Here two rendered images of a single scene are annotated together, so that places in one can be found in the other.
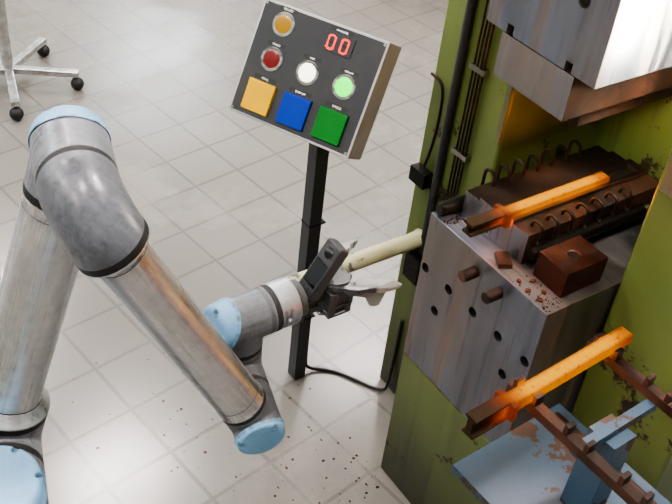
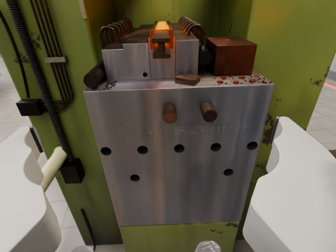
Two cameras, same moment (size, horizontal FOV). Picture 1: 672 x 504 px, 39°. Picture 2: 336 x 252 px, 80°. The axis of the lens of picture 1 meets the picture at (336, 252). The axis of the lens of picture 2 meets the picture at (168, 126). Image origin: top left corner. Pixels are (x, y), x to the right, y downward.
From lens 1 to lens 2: 1.77 m
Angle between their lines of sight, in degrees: 42
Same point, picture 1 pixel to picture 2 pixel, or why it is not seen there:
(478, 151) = (71, 45)
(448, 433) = (186, 241)
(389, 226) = not seen: hidden behind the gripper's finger
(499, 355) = (221, 160)
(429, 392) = (157, 232)
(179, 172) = not seen: outside the picture
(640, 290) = (265, 47)
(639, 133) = (145, 11)
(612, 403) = not seen: hidden behind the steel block
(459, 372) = (181, 201)
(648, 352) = (279, 88)
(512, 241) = (180, 61)
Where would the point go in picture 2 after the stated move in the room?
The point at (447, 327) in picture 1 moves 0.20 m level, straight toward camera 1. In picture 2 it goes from (155, 180) to (220, 234)
